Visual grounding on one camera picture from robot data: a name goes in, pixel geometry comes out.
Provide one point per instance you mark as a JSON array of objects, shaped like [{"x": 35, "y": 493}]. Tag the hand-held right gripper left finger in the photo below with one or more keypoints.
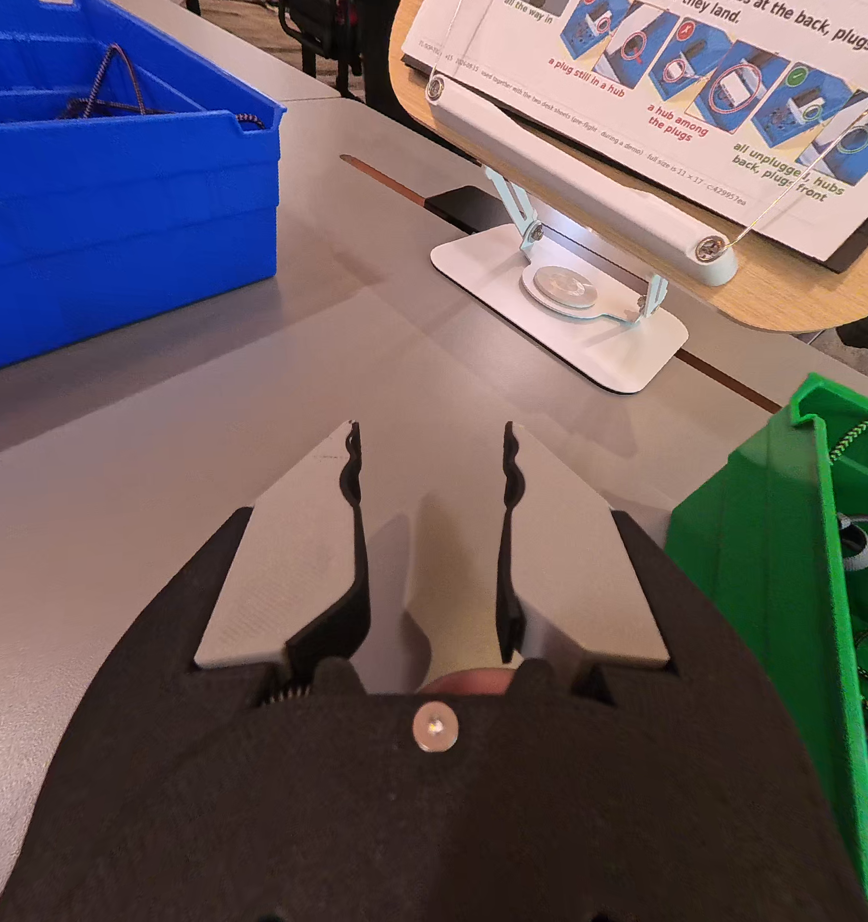
[{"x": 282, "y": 576}]

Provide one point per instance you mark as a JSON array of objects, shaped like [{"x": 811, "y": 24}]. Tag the person's right hand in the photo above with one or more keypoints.
[{"x": 470, "y": 681}]

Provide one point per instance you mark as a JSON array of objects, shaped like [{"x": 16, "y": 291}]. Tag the black office chair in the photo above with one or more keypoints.
[{"x": 318, "y": 29}]

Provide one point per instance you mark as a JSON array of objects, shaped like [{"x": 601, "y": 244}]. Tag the green plastic bin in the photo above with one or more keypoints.
[{"x": 751, "y": 576}]

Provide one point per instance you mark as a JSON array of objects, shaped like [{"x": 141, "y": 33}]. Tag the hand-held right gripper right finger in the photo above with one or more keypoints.
[{"x": 585, "y": 576}]

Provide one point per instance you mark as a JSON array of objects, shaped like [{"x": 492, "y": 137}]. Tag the blue plastic bin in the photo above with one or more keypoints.
[{"x": 117, "y": 238}]

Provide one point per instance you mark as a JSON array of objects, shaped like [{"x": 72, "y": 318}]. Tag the printed instruction sheet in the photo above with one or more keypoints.
[{"x": 693, "y": 108}]

